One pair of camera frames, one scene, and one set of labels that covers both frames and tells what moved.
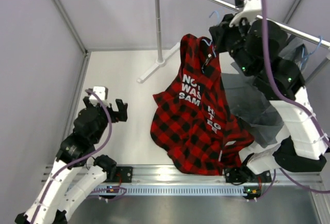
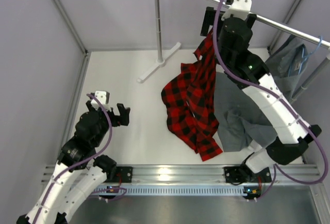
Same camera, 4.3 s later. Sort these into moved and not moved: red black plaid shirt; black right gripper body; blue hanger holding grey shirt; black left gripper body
Moved: red black plaid shirt
Not moved: blue hanger holding grey shirt; black right gripper body; black left gripper body
